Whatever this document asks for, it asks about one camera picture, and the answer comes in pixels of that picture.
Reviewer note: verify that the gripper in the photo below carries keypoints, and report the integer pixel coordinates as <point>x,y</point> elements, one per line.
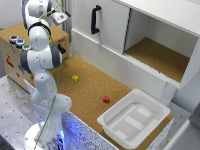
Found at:
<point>60,17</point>

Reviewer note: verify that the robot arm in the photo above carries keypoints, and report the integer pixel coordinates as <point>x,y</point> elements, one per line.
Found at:
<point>41,60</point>

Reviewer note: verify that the green button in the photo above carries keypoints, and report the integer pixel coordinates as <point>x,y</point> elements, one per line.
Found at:
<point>26,47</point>

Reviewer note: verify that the blue button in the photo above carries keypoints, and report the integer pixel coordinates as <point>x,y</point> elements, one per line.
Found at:
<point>20,42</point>

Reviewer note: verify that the red button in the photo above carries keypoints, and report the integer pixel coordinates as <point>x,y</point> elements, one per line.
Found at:
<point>13,38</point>

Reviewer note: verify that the white sliding door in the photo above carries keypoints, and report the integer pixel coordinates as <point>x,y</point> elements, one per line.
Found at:
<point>110,23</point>

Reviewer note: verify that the wooden drawer box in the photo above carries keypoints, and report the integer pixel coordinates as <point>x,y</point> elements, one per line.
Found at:
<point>13,56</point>

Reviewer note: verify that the yellow block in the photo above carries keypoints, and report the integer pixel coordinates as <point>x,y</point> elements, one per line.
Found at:
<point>75,78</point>

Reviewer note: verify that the pink block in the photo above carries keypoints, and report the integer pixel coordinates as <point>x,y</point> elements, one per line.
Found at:
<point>106,99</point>

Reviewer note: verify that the white cabinet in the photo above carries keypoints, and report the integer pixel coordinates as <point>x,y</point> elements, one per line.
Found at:
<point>156,50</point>

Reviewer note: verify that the white plastic box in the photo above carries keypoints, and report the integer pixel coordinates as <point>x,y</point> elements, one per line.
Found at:
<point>135,118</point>

